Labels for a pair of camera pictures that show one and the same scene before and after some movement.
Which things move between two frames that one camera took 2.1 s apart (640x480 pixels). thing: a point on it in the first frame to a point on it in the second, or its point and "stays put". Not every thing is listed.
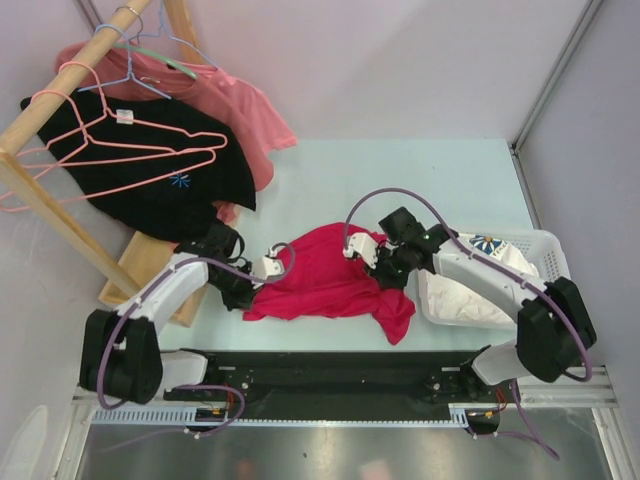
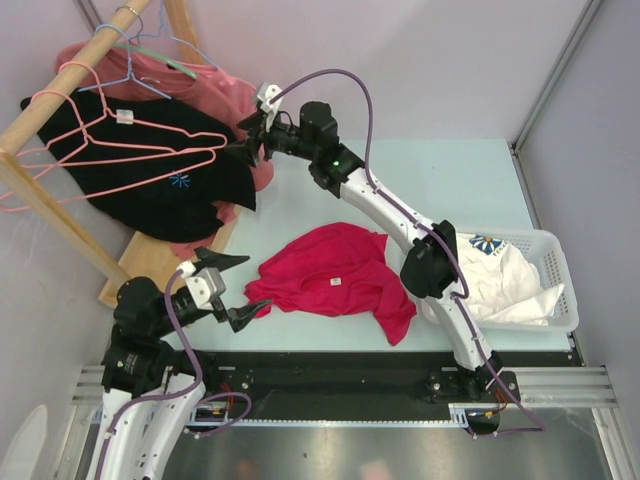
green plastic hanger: (172, 64) stays put
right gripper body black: (392, 266) to (277, 140)
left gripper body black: (233, 287) to (218, 308)
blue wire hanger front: (130, 74) stays put
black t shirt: (155, 167) stays put
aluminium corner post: (526, 127) stays put
